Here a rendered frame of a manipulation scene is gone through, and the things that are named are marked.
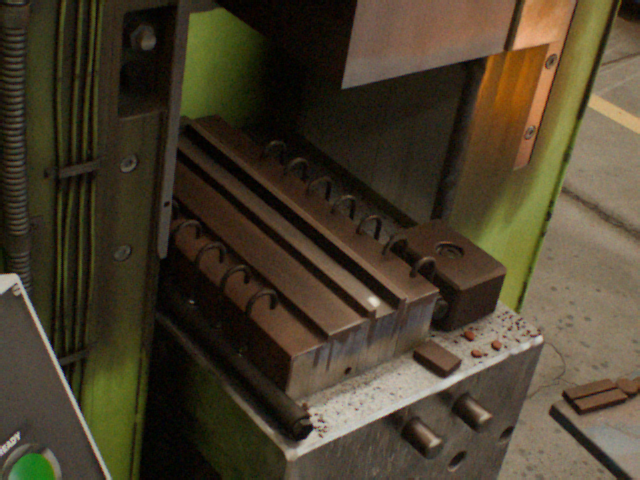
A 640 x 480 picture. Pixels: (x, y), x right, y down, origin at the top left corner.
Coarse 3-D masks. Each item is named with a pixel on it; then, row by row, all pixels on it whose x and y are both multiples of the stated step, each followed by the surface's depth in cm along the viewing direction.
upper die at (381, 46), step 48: (240, 0) 101; (288, 0) 95; (336, 0) 90; (384, 0) 90; (432, 0) 94; (480, 0) 98; (288, 48) 97; (336, 48) 92; (384, 48) 94; (432, 48) 98; (480, 48) 102
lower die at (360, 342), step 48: (240, 144) 139; (192, 192) 129; (288, 192) 132; (192, 240) 122; (240, 240) 122; (288, 240) 122; (336, 240) 123; (240, 288) 117; (288, 288) 116; (336, 288) 117; (432, 288) 120; (240, 336) 115; (288, 336) 111; (336, 336) 112; (384, 336) 118; (288, 384) 111
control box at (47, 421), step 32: (0, 288) 76; (0, 320) 76; (32, 320) 78; (0, 352) 75; (32, 352) 78; (0, 384) 75; (32, 384) 78; (64, 384) 80; (0, 416) 75; (32, 416) 77; (64, 416) 80; (0, 448) 75; (32, 448) 77; (64, 448) 79; (96, 448) 82
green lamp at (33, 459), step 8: (24, 456) 76; (32, 456) 77; (40, 456) 77; (16, 464) 75; (24, 464) 76; (32, 464) 76; (40, 464) 77; (48, 464) 78; (16, 472) 75; (24, 472) 76; (32, 472) 76; (40, 472) 77; (48, 472) 78
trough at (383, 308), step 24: (192, 144) 138; (216, 168) 135; (240, 168) 133; (240, 192) 131; (264, 192) 130; (288, 216) 128; (312, 240) 125; (336, 264) 122; (360, 288) 119; (384, 288) 118; (384, 312) 116
